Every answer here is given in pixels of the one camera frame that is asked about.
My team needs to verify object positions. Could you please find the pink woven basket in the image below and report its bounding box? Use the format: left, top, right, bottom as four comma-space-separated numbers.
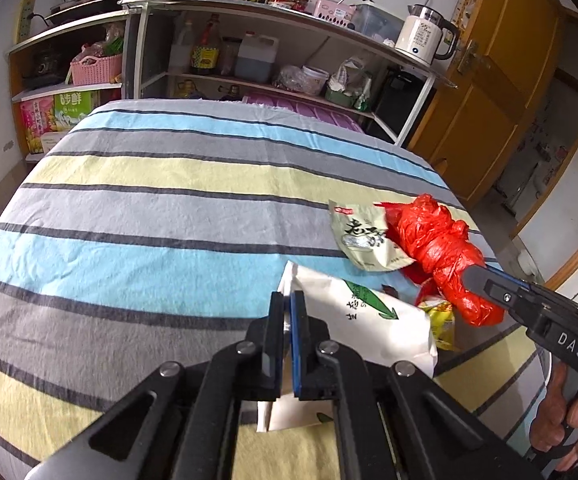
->
69, 52, 124, 86

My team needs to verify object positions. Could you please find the clear plastic bottle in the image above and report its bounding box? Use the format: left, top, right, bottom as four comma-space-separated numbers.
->
169, 20, 193, 73

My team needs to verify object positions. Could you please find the person's right hand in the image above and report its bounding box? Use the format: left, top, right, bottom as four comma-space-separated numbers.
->
530, 362, 578, 473

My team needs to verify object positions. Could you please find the white jerrycan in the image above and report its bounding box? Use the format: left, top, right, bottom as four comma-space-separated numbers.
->
235, 31, 280, 83

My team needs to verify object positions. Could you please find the black induction cooker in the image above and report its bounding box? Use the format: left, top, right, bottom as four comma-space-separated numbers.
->
49, 0, 130, 23

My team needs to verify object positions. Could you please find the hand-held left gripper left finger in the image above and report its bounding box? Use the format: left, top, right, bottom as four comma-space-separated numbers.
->
24, 290, 287, 480

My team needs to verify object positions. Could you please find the brass door handle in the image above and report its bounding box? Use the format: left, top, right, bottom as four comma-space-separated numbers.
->
456, 40, 481, 73

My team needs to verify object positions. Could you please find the white shelf unit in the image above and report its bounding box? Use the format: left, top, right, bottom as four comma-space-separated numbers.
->
119, 0, 457, 146

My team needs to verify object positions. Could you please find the pink printed carton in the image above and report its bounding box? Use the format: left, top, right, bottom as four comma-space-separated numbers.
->
19, 99, 56, 155

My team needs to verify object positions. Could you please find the large cooking oil bottle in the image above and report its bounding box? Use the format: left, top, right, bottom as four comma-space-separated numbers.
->
190, 14, 221, 75

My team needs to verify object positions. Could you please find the white paper bag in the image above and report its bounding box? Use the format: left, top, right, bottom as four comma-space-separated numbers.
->
256, 260, 440, 433

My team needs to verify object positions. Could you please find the white crumpled plastic bag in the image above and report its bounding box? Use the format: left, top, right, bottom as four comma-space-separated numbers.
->
336, 57, 372, 93

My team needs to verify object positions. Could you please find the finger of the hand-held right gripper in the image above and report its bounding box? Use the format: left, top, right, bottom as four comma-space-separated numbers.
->
483, 280, 545, 322
462, 265, 532, 292

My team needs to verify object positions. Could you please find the green printed carton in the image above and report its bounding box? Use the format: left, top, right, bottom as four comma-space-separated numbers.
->
51, 90, 96, 133

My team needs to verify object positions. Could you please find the gold long packet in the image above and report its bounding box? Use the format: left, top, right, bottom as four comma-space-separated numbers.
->
414, 295, 462, 353

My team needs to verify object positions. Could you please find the white plastic tub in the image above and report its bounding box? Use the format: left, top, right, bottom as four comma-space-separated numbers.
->
301, 65, 330, 95

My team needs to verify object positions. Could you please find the white electric kettle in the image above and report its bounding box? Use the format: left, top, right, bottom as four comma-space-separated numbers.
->
395, 4, 461, 67

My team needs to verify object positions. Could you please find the pinkish plastic bag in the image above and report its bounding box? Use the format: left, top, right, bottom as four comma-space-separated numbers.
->
271, 65, 315, 93

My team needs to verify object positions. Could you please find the yellowed power strip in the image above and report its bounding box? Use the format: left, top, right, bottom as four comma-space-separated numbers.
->
15, 0, 36, 43

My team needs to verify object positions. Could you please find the pink utensil holder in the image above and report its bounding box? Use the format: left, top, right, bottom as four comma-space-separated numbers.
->
311, 0, 357, 25

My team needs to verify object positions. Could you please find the wooden door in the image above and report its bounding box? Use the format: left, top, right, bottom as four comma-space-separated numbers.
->
409, 0, 565, 201

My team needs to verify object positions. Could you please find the clear water jug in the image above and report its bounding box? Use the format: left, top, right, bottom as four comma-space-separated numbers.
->
351, 2, 405, 43

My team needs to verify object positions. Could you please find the pink plastic lid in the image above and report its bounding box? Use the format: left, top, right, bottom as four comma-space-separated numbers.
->
241, 94, 365, 133

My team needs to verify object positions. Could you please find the wooden shelf unit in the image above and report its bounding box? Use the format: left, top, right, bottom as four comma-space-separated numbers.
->
8, 10, 134, 161

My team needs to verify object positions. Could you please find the beige snack packet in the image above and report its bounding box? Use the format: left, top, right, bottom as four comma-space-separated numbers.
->
328, 199, 416, 272

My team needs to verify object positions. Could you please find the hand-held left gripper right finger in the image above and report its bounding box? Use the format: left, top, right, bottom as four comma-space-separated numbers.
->
290, 290, 545, 480

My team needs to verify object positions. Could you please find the green bowl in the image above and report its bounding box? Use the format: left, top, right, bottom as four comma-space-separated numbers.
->
325, 85, 357, 106

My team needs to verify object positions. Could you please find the red plastic bag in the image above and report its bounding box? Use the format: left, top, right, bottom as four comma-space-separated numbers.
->
374, 192, 506, 328

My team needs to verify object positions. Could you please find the striped bed sheet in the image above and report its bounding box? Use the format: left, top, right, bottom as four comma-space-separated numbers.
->
0, 97, 550, 480

